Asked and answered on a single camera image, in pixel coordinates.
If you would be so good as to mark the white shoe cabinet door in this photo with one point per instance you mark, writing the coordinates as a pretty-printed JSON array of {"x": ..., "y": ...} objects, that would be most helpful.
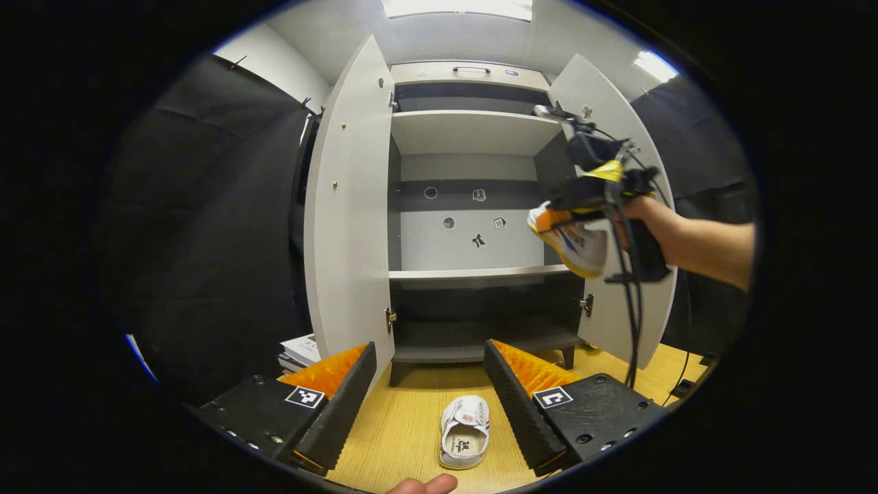
[
  {"x": 607, "y": 329},
  {"x": 350, "y": 226}
]

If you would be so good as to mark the large ceiling light panel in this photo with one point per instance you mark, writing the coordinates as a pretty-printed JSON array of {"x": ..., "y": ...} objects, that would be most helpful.
[{"x": 456, "y": 8}]

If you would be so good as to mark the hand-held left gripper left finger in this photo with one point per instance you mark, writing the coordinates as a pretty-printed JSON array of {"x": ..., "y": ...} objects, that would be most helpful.
[{"x": 343, "y": 412}]

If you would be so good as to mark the black backdrop cloth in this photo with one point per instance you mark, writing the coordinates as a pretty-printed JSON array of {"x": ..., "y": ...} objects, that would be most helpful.
[
  {"x": 706, "y": 165},
  {"x": 206, "y": 226}
]

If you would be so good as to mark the white shoe with yellow sole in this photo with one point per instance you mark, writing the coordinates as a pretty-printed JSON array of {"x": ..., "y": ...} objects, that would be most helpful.
[
  {"x": 465, "y": 439},
  {"x": 583, "y": 247}
]

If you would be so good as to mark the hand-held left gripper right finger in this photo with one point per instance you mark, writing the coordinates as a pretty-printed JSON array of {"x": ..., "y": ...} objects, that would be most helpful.
[{"x": 521, "y": 412}]

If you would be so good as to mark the white shoe cabinet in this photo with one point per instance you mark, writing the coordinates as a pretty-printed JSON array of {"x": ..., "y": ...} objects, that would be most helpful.
[{"x": 473, "y": 130}]

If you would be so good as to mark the small ceiling light panel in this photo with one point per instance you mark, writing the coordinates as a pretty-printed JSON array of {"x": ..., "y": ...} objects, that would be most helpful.
[{"x": 655, "y": 66}]

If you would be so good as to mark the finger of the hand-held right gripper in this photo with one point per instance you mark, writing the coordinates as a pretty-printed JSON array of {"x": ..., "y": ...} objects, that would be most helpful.
[{"x": 583, "y": 195}]

